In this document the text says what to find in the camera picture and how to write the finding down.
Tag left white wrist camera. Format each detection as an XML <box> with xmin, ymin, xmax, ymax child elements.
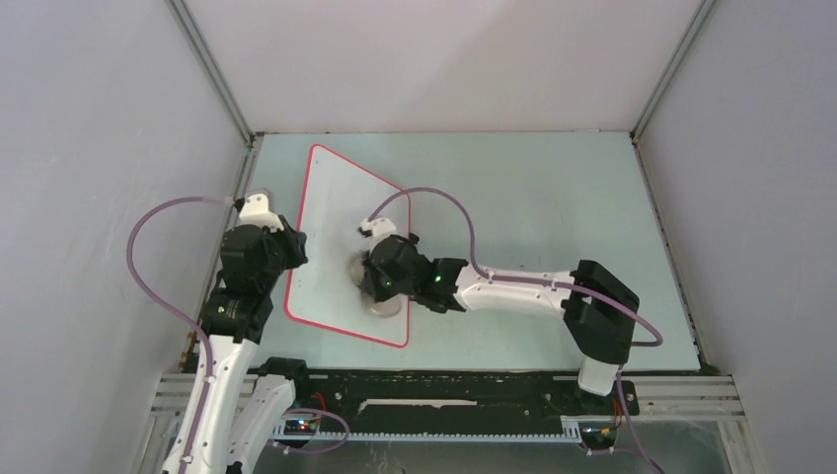
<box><xmin>233</xmin><ymin>189</ymin><xmax>285</xmax><ymax>232</ymax></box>

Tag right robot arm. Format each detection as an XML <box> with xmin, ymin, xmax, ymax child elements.
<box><xmin>348</xmin><ymin>235</ymin><xmax>640</xmax><ymax>413</ymax></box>

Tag left corner aluminium post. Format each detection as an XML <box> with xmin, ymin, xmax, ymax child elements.
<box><xmin>166</xmin><ymin>0</ymin><xmax>257</xmax><ymax>146</ymax></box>

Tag right corner aluminium post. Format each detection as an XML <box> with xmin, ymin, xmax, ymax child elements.
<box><xmin>631</xmin><ymin>0</ymin><xmax>719</xmax><ymax>145</ymax></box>

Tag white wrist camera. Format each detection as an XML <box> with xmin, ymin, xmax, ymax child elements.
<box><xmin>233</xmin><ymin>189</ymin><xmax>285</xmax><ymax>232</ymax></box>
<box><xmin>357</xmin><ymin>217</ymin><xmax>397</xmax><ymax>238</ymax></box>

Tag aluminium frame rail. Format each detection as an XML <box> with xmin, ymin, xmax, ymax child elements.
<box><xmin>150</xmin><ymin>369</ymin><xmax>745</xmax><ymax>442</ymax></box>

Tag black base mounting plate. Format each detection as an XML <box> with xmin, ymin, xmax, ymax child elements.
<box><xmin>294</xmin><ymin>370</ymin><xmax>640</xmax><ymax>437</ymax></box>

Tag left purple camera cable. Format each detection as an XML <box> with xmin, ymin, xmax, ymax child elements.
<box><xmin>125</xmin><ymin>195</ymin><xmax>238</xmax><ymax>474</ymax></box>

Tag pink-framed whiteboard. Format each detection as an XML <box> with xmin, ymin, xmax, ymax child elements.
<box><xmin>284</xmin><ymin>144</ymin><xmax>411</xmax><ymax>348</ymax></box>

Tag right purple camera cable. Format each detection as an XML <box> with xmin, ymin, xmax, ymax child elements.
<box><xmin>367</xmin><ymin>188</ymin><xmax>665</xmax><ymax>474</ymax></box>

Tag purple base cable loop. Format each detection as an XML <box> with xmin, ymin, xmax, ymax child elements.
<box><xmin>274</xmin><ymin>408</ymin><xmax>353</xmax><ymax>456</ymax></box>

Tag grey mesh sponge eraser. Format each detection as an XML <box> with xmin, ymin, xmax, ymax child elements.
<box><xmin>348</xmin><ymin>253</ymin><xmax>403</xmax><ymax>318</ymax></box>

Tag corner aluminium post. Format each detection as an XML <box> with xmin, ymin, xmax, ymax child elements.
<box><xmin>631</xmin><ymin>0</ymin><xmax>719</xmax><ymax>145</ymax></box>
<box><xmin>166</xmin><ymin>0</ymin><xmax>257</xmax><ymax>146</ymax></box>

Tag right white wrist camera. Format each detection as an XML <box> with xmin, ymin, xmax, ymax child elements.
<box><xmin>357</xmin><ymin>217</ymin><xmax>397</xmax><ymax>238</ymax></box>

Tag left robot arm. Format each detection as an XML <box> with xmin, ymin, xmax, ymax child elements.
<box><xmin>162</xmin><ymin>213</ymin><xmax>312</xmax><ymax>473</ymax></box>

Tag purple camera cable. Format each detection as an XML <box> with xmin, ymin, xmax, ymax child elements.
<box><xmin>125</xmin><ymin>195</ymin><xmax>238</xmax><ymax>474</ymax></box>
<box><xmin>367</xmin><ymin>188</ymin><xmax>665</xmax><ymax>474</ymax></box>

